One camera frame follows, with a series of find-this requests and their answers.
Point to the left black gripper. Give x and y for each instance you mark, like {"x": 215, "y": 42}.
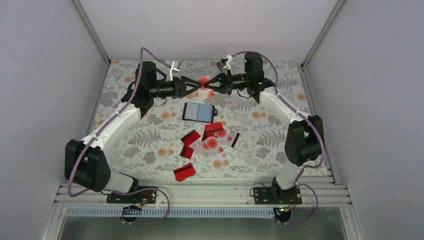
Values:
{"x": 179, "y": 88}

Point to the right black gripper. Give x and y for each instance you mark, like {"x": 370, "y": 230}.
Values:
{"x": 228, "y": 83}

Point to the red card black stripe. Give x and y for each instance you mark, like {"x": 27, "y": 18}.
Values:
{"x": 184, "y": 172}

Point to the white card red circles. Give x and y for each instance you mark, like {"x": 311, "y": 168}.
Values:
{"x": 204, "y": 92}

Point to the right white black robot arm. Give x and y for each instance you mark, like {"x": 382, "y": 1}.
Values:
{"x": 304, "y": 143}

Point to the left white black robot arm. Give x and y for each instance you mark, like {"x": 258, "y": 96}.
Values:
{"x": 86, "y": 166}

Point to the white floral card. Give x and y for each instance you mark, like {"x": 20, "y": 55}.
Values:
{"x": 233, "y": 102}

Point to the red card left tilted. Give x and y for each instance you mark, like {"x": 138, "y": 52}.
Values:
{"x": 190, "y": 138}

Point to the white card black stripe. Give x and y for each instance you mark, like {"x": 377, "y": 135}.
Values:
{"x": 232, "y": 138}

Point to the red card lower left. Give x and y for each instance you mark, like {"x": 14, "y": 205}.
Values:
{"x": 186, "y": 152}

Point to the floral patterned table mat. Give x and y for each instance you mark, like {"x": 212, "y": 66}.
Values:
{"x": 251, "y": 143}

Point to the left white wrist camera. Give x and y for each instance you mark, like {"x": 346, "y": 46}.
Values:
{"x": 174, "y": 68}

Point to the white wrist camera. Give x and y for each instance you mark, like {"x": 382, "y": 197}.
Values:
{"x": 224, "y": 64}
{"x": 174, "y": 68}

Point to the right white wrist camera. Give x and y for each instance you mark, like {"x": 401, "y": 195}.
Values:
{"x": 224, "y": 64}

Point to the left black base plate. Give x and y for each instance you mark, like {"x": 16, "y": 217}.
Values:
{"x": 145, "y": 197}

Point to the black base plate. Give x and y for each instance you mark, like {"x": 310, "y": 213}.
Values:
{"x": 145, "y": 197}
{"x": 273, "y": 195}

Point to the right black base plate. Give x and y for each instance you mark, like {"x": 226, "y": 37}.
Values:
{"x": 273, "y": 195}

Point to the aluminium rail frame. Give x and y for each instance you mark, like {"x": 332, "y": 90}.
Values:
{"x": 207, "y": 197}

